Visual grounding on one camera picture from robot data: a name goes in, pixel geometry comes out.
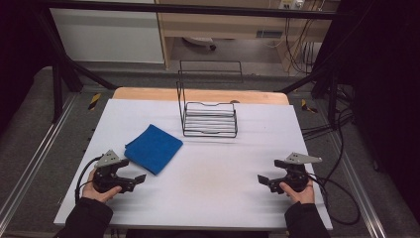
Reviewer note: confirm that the wooden table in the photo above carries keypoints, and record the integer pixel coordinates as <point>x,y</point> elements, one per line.
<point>198,95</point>

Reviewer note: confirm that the light wooden desk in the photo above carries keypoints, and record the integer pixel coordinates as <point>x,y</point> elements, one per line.
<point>228,28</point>

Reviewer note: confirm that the white cabinet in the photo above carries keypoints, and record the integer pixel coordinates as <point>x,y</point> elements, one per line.
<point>109,36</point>

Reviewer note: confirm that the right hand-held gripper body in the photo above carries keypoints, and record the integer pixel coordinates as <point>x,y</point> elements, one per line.
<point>297,175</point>

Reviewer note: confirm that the white power strip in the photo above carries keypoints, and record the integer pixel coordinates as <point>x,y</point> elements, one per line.
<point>290,4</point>

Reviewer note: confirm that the yellow black tape strip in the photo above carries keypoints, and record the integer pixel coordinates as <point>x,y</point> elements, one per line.
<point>94,101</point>
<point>307,106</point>

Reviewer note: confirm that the white table mat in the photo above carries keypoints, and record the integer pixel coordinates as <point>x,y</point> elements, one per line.
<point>204,185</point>

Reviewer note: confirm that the blue folded cloth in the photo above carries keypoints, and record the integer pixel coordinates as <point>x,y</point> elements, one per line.
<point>153,148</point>

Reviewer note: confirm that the aluminium floor rail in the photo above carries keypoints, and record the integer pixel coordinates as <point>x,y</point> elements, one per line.
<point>36,155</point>
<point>358,191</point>

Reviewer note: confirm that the black metal frame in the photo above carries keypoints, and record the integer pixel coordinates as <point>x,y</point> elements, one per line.
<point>185,9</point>

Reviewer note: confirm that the white chair base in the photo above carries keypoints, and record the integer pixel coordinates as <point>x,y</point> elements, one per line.
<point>199,41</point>

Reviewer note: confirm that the black curtain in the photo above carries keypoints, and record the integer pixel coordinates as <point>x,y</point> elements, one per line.
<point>16,56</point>
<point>386,82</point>

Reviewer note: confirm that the person's left hand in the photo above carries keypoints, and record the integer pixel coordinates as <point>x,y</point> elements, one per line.
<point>95,193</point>

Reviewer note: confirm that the person's right hand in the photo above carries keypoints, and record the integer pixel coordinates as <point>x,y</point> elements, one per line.
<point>301,195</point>

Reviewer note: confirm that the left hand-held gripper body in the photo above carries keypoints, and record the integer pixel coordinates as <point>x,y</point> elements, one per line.
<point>106,177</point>

